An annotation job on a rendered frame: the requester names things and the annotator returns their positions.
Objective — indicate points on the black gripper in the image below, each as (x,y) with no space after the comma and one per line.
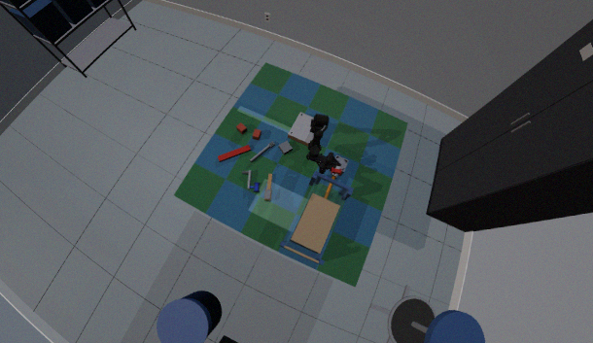
(329,159)

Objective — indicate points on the grey rod with square end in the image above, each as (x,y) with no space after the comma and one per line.
(270,145)

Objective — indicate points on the red rectangular bar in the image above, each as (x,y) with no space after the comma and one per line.
(233,153)

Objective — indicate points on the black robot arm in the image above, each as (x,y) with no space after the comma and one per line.
(314,146)

